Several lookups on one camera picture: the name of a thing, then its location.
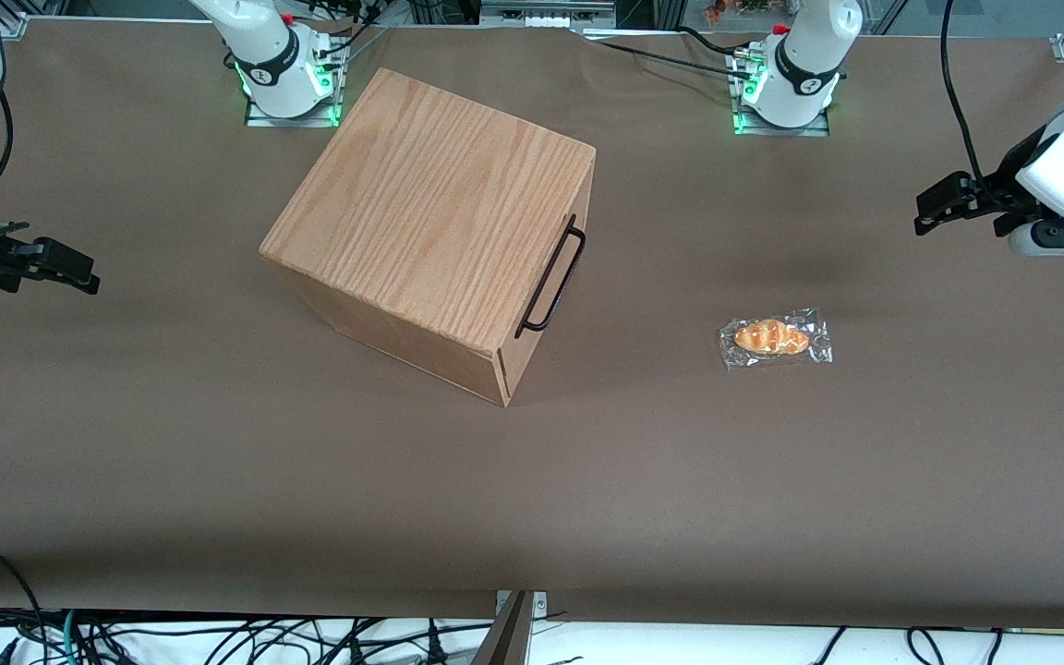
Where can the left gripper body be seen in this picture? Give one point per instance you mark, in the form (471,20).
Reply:
(1006,186)

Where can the wooden drawer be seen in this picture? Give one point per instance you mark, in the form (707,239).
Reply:
(541,277)

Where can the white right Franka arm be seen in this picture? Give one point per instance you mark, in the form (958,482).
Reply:
(264,46)

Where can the oak wooden drawer cabinet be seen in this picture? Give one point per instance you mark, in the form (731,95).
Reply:
(421,203)

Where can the plastic wrapped bread roll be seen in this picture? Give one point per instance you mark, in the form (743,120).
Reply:
(772,337)

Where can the black equipment box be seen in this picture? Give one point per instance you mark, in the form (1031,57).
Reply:
(546,11)

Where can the brown paper table cover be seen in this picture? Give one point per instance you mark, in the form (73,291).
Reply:
(532,508)

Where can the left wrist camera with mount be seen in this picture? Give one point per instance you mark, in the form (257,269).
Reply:
(1063,238)

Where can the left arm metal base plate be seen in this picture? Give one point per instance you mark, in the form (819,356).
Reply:
(818,127)

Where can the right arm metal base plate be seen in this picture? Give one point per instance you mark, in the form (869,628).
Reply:
(259,120)

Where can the metal table edge bracket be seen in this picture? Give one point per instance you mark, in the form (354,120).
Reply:
(509,633)

